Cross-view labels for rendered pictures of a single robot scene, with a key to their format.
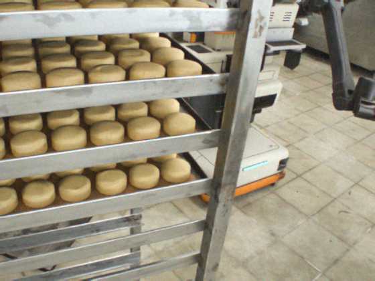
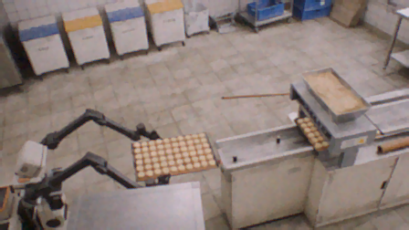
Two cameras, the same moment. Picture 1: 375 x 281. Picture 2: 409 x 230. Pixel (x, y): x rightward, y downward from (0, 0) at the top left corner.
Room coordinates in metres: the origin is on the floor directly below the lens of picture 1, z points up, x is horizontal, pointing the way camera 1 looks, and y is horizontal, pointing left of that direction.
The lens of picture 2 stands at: (0.08, 0.71, 2.87)
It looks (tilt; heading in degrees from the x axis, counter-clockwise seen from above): 39 degrees down; 294
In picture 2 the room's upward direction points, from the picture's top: 4 degrees counter-clockwise
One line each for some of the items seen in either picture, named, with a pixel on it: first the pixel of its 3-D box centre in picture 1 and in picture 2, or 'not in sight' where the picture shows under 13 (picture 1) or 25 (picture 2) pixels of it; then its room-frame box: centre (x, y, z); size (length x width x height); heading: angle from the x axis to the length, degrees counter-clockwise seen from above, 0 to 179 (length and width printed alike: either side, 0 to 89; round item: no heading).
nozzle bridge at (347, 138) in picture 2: not in sight; (327, 120); (0.04, -1.60, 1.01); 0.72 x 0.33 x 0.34; 125
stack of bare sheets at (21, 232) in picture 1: (48, 219); not in sight; (1.38, 0.69, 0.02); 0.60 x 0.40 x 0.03; 167
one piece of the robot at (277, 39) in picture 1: (276, 50); (54, 186); (1.79, -0.38, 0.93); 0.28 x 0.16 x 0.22; 125
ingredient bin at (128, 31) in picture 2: not in sight; (127, 30); (3.31, -3.77, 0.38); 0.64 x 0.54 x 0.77; 132
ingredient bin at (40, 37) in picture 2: not in sight; (46, 47); (4.27, -2.89, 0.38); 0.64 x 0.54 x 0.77; 135
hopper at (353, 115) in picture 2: not in sight; (331, 96); (0.04, -1.60, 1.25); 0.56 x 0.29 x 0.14; 125
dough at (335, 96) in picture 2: not in sight; (332, 93); (0.04, -1.60, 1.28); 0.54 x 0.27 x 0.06; 125
